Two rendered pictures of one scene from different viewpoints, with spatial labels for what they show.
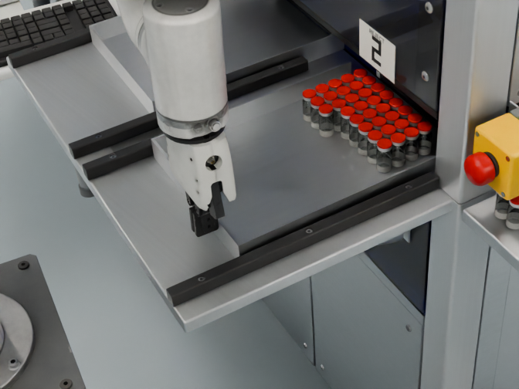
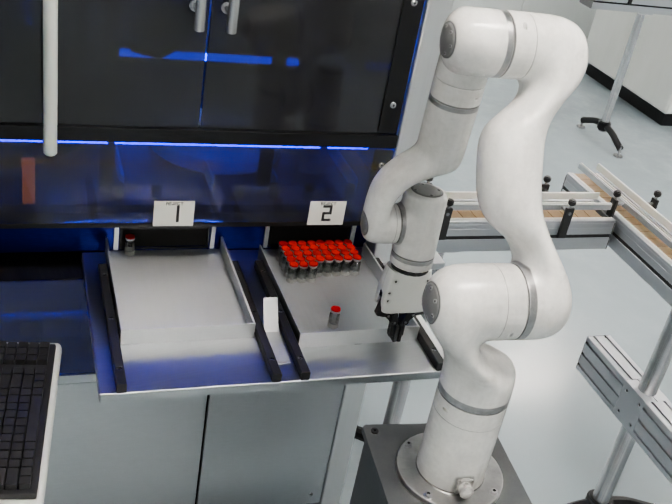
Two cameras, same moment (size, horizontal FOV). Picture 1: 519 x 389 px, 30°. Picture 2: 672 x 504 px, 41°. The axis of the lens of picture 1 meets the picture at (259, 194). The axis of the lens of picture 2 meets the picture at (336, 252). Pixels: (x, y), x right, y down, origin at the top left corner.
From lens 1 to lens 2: 1.87 m
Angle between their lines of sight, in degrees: 69
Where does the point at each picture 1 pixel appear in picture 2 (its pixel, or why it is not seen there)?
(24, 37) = (23, 398)
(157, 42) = (439, 214)
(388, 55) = (339, 209)
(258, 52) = (199, 278)
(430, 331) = not seen: hidden behind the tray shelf
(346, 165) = (345, 283)
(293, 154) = (325, 296)
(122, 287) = not seen: outside the picture
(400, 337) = (323, 393)
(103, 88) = (194, 352)
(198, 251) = (398, 351)
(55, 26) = (22, 377)
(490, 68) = not seen: hidden behind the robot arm
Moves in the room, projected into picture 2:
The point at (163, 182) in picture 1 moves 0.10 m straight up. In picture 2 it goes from (326, 349) to (334, 308)
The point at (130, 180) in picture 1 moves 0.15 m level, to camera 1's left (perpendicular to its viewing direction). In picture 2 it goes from (317, 362) to (304, 411)
